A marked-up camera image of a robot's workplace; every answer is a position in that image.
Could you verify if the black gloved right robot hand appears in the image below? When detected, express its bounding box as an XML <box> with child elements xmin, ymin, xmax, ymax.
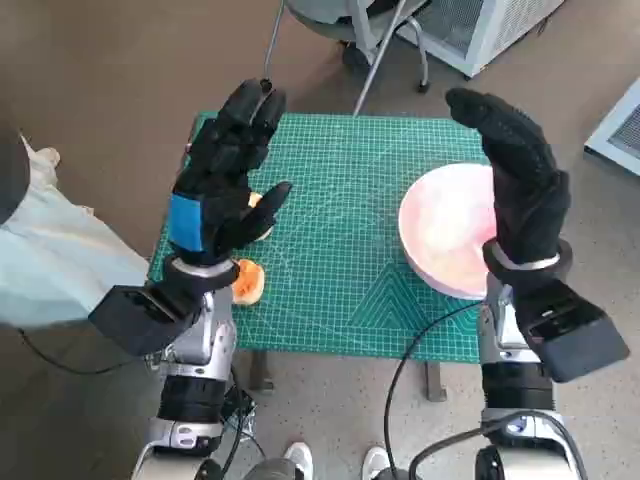
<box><xmin>444</xmin><ymin>87</ymin><xmax>572</xmax><ymax>266</ymax></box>

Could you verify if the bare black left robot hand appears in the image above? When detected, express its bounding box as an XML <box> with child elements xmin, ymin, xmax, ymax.
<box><xmin>167</xmin><ymin>78</ymin><xmax>294</xmax><ymax>269</ymax></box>

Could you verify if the round pale toy bread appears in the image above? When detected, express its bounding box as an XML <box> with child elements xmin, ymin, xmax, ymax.
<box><xmin>247</xmin><ymin>191</ymin><xmax>274</xmax><ymax>241</ymax></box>

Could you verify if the oblong orange toy bread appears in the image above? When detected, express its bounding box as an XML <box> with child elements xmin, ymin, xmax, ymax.
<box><xmin>232</xmin><ymin>258</ymin><xmax>266</xmax><ymax>305</ymax></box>

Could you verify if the pink bowl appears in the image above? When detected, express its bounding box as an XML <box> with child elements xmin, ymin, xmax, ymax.
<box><xmin>398</xmin><ymin>162</ymin><xmax>499</xmax><ymax>301</ymax></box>

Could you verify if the white vent cabinet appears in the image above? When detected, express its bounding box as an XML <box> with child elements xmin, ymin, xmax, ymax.
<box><xmin>583</xmin><ymin>77</ymin><xmax>640</xmax><ymax>177</ymax></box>

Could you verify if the green cutting mat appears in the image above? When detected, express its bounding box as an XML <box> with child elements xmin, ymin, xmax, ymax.
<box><xmin>148</xmin><ymin>110</ymin><xmax>494</xmax><ymax>363</ymax></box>

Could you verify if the dark table leg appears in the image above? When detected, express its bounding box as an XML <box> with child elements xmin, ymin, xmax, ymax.
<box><xmin>425</xmin><ymin>360</ymin><xmax>446</xmax><ymax>402</ymax></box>
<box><xmin>249</xmin><ymin>349</ymin><xmax>275</xmax><ymax>394</ymax></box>

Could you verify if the white mesh cabinet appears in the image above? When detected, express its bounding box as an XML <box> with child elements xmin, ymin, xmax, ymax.
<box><xmin>394</xmin><ymin>0</ymin><xmax>569</xmax><ymax>79</ymax></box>

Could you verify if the person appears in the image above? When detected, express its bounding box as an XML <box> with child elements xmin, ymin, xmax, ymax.
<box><xmin>0</xmin><ymin>129</ymin><xmax>151</xmax><ymax>331</ymax></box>

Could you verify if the grey office chair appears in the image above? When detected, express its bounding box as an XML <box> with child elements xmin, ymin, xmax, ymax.
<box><xmin>261</xmin><ymin>0</ymin><xmax>434</xmax><ymax>119</ymax></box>

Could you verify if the white shoe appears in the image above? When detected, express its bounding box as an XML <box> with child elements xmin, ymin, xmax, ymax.
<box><xmin>283</xmin><ymin>441</ymin><xmax>315</xmax><ymax>480</ymax></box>
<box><xmin>362</xmin><ymin>445</ymin><xmax>391</xmax><ymax>480</ymax></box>

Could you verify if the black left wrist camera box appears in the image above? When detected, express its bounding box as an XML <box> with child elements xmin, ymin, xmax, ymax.
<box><xmin>87</xmin><ymin>283</ymin><xmax>201</xmax><ymax>357</ymax></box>

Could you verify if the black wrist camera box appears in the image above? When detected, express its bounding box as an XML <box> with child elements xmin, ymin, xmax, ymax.
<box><xmin>514</xmin><ymin>279</ymin><xmax>631</xmax><ymax>385</ymax></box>
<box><xmin>87</xmin><ymin>283</ymin><xmax>201</xmax><ymax>357</ymax></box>

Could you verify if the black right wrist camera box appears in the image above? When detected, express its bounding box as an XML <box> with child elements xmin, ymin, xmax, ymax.
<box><xmin>514</xmin><ymin>279</ymin><xmax>631</xmax><ymax>385</ymax></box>

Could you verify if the black metal bracket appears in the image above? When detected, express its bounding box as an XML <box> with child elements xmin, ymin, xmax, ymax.
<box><xmin>219</xmin><ymin>384</ymin><xmax>257</xmax><ymax>436</ymax></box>

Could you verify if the thin black floor cable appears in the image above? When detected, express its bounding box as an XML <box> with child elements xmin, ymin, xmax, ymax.
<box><xmin>18</xmin><ymin>327</ymin><xmax>151</xmax><ymax>375</ymax></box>

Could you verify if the white metal frame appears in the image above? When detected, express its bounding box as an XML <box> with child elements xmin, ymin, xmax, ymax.
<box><xmin>348</xmin><ymin>0</ymin><xmax>401</xmax><ymax>66</ymax></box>

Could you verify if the short black robot cable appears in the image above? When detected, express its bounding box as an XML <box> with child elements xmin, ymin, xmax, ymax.
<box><xmin>408</xmin><ymin>424</ymin><xmax>501</xmax><ymax>480</ymax></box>

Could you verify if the long black robot cable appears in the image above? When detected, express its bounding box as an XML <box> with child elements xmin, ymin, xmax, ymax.
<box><xmin>383</xmin><ymin>302</ymin><xmax>484</xmax><ymax>480</ymax></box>

